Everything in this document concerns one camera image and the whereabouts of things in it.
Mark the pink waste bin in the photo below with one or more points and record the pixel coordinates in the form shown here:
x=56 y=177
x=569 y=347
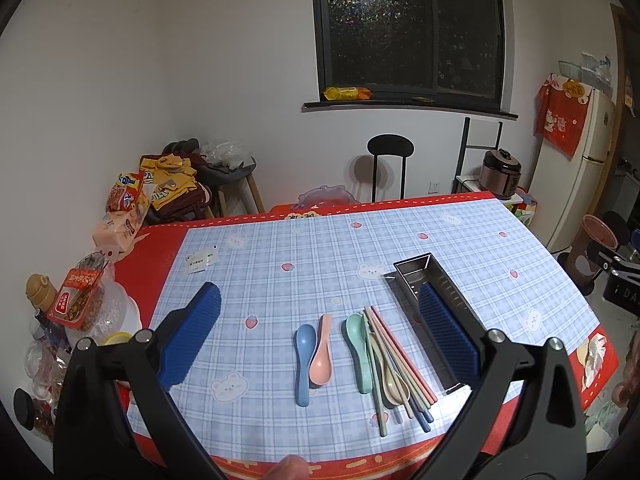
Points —
x=579 y=265

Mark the pink plastic spoon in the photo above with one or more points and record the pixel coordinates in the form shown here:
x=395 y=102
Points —
x=321 y=368

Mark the person's left hand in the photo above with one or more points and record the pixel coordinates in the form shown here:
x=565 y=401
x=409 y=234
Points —
x=292 y=467

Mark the yellow snack bags pile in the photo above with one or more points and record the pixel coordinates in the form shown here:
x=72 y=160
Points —
x=172 y=177

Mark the beige plastic spoon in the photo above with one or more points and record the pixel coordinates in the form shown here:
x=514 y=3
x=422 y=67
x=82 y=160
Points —
x=393 y=388

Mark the black round stool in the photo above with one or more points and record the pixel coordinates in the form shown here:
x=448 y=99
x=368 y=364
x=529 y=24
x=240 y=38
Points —
x=389 y=144

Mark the brown rice cooker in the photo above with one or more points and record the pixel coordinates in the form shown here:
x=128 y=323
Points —
x=500 y=173

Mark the beige chopstick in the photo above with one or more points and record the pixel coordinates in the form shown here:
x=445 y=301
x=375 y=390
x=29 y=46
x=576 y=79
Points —
x=385 y=352

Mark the yellow snack packet on sill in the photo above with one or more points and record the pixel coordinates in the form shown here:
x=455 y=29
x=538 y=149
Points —
x=347 y=94

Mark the brown lidded cup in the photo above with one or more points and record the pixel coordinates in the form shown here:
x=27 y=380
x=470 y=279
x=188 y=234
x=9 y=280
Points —
x=40 y=292

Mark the white paper card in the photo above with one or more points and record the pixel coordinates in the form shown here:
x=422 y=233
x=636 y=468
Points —
x=201 y=260

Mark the black metal rack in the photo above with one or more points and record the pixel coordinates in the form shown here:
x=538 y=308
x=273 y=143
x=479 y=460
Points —
x=478 y=135

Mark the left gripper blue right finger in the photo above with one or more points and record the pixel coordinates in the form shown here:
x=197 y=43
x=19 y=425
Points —
x=458 y=350

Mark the white refrigerator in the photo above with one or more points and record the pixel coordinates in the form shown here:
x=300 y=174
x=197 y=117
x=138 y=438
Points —
x=564 y=188

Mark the blue plastic spoon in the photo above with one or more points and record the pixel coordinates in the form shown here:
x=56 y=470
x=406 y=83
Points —
x=305 y=344

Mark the steel utensil tray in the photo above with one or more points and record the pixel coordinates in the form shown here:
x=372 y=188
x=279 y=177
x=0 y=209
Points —
x=410 y=274

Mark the red cloth on refrigerator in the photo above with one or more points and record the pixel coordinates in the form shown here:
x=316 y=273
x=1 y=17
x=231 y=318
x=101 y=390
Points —
x=562 y=111

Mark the green plastic spoon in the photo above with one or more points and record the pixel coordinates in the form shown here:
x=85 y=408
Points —
x=353 y=329

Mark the green chopstick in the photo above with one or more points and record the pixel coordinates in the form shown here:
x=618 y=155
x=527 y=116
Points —
x=380 y=413

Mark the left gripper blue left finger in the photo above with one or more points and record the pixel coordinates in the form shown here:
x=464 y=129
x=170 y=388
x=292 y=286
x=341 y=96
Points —
x=183 y=332

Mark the pink chopstick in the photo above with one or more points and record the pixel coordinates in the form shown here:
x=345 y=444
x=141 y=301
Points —
x=423 y=385

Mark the dark window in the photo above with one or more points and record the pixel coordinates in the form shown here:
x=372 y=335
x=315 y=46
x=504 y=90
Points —
x=448 y=54

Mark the red snack jar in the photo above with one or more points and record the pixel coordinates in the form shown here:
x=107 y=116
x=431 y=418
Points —
x=79 y=299

